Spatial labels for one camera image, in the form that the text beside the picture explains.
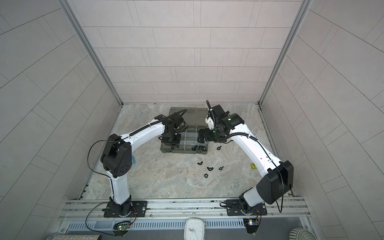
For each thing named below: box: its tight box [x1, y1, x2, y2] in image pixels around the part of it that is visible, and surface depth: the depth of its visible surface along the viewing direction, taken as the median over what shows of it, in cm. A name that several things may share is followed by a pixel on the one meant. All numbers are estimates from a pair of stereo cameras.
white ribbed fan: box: [289, 227, 317, 240], surface depth 64 cm
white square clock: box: [184, 218, 205, 240], surface depth 65 cm
